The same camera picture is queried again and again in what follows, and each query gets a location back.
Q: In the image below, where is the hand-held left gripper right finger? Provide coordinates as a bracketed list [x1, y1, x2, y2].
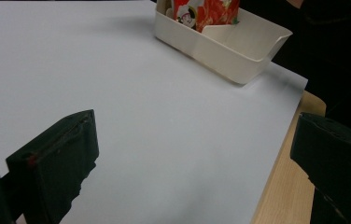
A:
[289, 112, 351, 224]

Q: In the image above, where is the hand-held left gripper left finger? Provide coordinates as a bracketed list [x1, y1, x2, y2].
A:
[6, 108, 101, 224]

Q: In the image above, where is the white plastic divided box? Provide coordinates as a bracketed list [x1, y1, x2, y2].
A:
[154, 0, 293, 86]

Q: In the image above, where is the red and black noodle packet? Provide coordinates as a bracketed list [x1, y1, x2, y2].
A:
[170, 0, 241, 34]

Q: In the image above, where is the white paper sheet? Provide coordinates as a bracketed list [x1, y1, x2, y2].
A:
[0, 0, 308, 224]

